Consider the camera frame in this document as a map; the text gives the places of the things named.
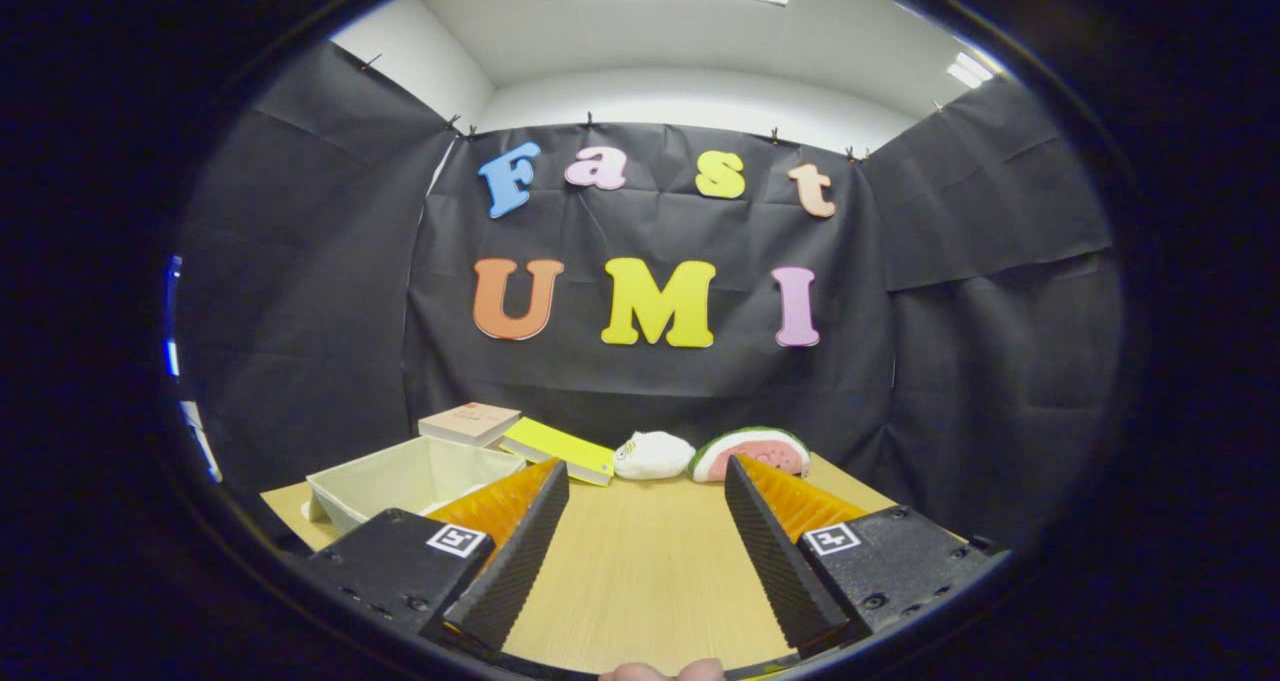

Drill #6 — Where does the white plush toy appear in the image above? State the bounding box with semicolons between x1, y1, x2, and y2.
613;430;697;481

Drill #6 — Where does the pale green storage box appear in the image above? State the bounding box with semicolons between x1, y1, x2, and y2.
305;435;528;536

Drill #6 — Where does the beige cover book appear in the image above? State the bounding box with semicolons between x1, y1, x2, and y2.
417;401;522;449

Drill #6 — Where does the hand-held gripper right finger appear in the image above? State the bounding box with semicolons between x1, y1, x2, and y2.
724;453;1001;654

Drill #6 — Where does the small ceiling light panel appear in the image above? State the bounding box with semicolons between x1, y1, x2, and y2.
945;51;997;91

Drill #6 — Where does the watermelon slice plush toy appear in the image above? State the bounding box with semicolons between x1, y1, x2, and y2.
687;426;812;485

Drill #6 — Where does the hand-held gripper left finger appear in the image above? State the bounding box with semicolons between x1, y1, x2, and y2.
300;457;571;654

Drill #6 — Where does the black backdrop cloth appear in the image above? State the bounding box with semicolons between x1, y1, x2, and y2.
170;41;1126;552

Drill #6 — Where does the yellow book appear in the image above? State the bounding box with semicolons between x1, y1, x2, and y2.
498;417;617;487

